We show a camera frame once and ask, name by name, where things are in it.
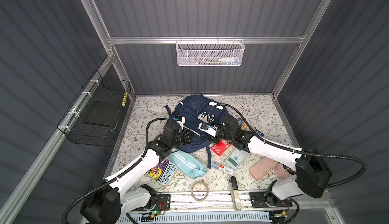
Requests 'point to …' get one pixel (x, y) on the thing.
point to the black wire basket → (90, 119)
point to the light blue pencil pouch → (187, 163)
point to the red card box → (221, 147)
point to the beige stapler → (233, 185)
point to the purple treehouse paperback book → (163, 172)
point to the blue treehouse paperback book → (244, 126)
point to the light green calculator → (236, 158)
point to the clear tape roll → (192, 188)
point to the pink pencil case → (262, 168)
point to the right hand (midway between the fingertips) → (205, 129)
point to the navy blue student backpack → (192, 111)
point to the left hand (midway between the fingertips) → (194, 133)
